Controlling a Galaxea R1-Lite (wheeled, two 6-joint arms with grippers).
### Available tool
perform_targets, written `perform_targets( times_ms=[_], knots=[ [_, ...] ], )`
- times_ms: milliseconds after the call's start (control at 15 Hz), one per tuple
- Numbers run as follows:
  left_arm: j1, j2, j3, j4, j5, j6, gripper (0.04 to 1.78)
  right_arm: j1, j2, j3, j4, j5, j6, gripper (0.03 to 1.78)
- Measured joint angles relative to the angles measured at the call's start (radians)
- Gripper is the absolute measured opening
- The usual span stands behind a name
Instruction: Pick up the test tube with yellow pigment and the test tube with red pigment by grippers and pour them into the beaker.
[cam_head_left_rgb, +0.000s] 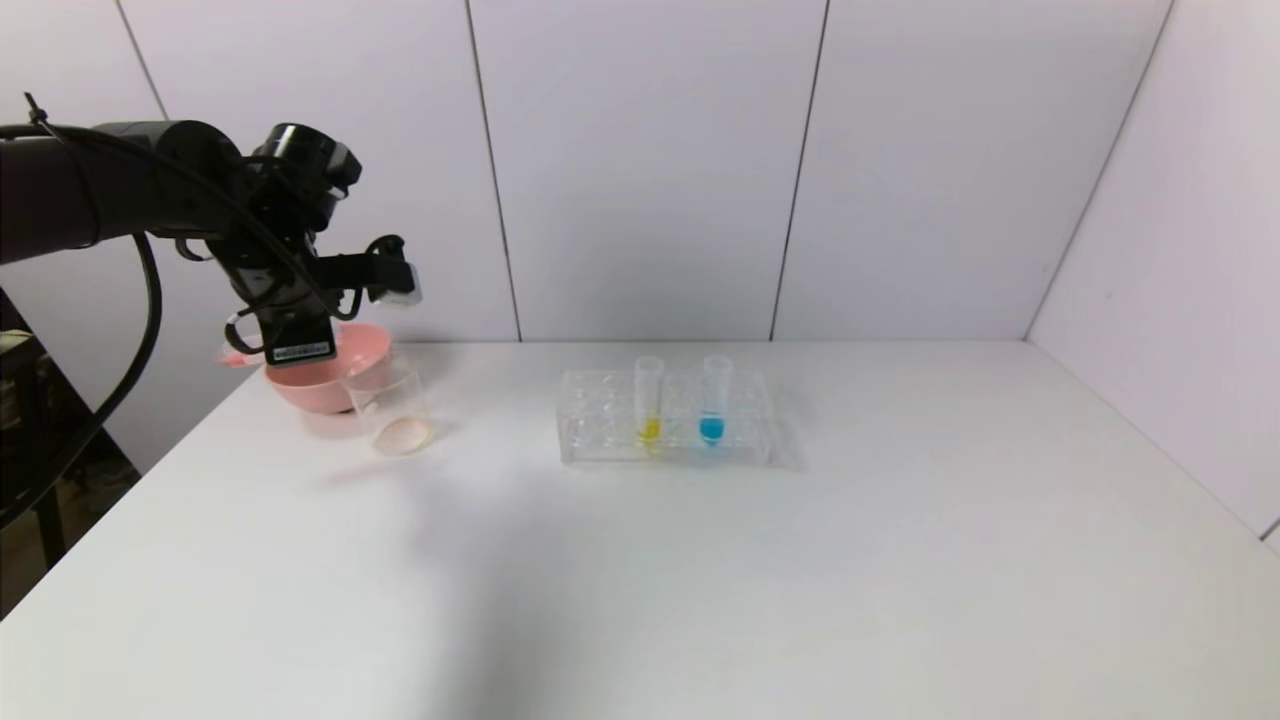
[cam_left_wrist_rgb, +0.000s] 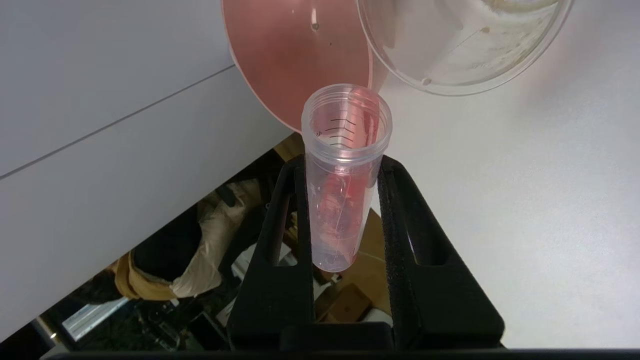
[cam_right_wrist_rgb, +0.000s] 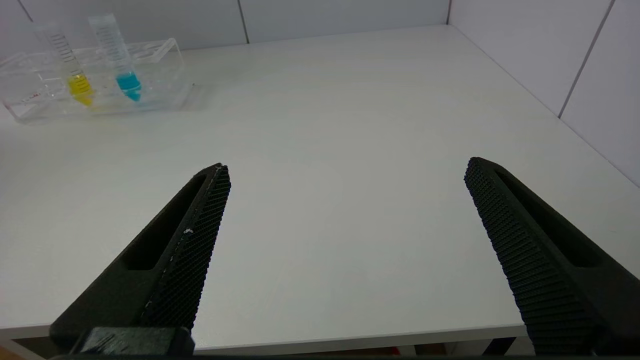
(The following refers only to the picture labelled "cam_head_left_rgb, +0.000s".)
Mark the test tube with yellow pigment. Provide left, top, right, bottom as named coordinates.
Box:
left=634, top=355, right=665, bottom=448

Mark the clear acrylic test tube rack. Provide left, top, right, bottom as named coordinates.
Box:
left=557, top=368, right=773, bottom=467

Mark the test tube with blue pigment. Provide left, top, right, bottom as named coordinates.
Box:
left=699, top=354, right=734, bottom=447

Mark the clear glass beaker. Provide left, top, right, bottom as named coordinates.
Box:
left=343, top=355, right=438, bottom=459

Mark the pink plastic bowl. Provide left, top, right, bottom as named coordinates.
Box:
left=262, top=322, right=393, bottom=415

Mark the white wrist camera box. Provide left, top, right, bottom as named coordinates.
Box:
left=362, top=235, right=423, bottom=308

